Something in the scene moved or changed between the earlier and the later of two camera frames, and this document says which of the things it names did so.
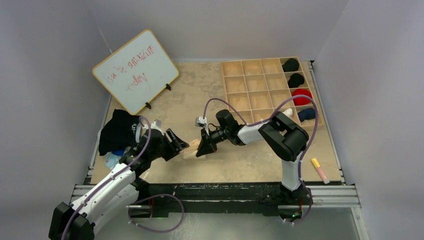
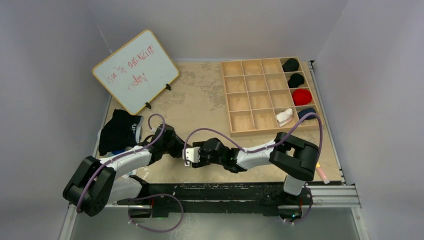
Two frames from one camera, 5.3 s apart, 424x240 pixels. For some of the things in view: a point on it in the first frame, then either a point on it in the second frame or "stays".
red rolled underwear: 301,100 stays
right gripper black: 207,145 to 203,162
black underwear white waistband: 122,133 stays
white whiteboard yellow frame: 138,71 stays
